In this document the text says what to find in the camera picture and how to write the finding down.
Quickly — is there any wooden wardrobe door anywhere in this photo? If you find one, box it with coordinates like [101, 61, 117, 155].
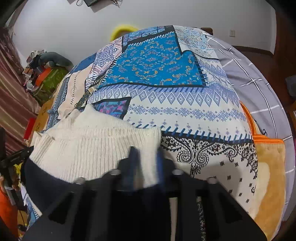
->
[272, 9, 296, 107]

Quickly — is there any person's left hand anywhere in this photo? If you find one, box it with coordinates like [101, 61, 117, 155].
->
[0, 173, 20, 194]

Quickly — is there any orange box on bag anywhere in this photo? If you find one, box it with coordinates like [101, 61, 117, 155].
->
[35, 68, 52, 86]

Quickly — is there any cream and navy knit sweater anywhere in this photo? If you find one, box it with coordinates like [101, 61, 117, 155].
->
[25, 105, 161, 215]

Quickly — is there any wall-mounted black television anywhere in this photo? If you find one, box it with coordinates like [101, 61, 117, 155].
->
[83, 0, 100, 7]

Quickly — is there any striped red curtain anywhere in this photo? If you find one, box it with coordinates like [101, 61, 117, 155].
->
[0, 27, 40, 155]

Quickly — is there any yellow curved foam tube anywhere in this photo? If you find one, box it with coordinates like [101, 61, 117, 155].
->
[110, 25, 138, 42]

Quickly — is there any blue patchwork bedspread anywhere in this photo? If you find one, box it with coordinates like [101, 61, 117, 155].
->
[45, 26, 258, 213]

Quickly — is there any green patterned storage bag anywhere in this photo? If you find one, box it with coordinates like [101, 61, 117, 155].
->
[32, 67, 69, 106]

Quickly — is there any wooden carved board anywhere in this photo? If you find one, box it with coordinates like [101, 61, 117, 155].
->
[29, 98, 54, 142]

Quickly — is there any grey checked bed sheet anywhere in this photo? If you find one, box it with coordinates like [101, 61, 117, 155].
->
[206, 35, 295, 221]

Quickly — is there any orange fleece blanket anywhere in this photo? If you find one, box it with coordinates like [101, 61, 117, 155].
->
[241, 104, 285, 240]

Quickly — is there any red box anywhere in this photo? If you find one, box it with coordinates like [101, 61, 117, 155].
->
[23, 118, 36, 140]

